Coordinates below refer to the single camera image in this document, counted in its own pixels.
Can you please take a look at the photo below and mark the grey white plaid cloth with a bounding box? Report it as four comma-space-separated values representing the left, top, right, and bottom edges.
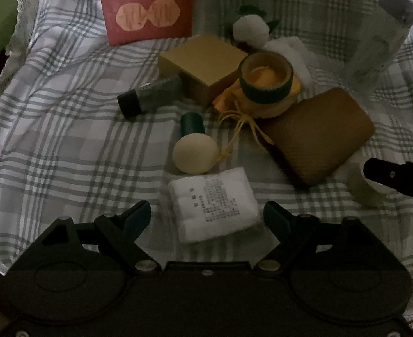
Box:
0, 0, 413, 272

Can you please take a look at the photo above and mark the white green plush radish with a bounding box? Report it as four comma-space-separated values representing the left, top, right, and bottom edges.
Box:
224, 4, 280, 49

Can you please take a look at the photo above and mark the cream ball green handle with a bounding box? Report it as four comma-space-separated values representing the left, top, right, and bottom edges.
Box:
172, 112, 219, 174

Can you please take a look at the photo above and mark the red box with pattern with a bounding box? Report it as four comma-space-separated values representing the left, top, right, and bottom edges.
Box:
101, 0, 194, 46

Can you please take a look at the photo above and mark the small bottle black cap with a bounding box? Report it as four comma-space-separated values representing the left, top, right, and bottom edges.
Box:
117, 75, 182, 121

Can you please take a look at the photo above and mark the white lace trim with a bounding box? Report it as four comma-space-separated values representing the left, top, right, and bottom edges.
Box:
0, 0, 41, 96

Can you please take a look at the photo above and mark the clear bottle grey cap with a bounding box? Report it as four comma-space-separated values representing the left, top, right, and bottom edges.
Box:
345, 0, 413, 91

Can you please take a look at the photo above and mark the white tape roll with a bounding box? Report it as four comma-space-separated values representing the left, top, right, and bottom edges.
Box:
347, 157, 395, 208

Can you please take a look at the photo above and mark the yellow cardboard box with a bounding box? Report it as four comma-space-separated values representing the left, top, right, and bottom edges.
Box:
158, 35, 247, 107

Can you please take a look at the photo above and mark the yellow drawstring pouch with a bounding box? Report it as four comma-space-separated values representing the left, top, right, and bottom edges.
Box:
213, 75, 302, 162

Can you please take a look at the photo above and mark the brown leather notebook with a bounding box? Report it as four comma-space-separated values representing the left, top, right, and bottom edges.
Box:
260, 88, 375, 190

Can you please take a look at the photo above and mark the white fluffy plush toy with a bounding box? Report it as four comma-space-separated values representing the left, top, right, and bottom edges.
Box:
262, 37, 317, 89

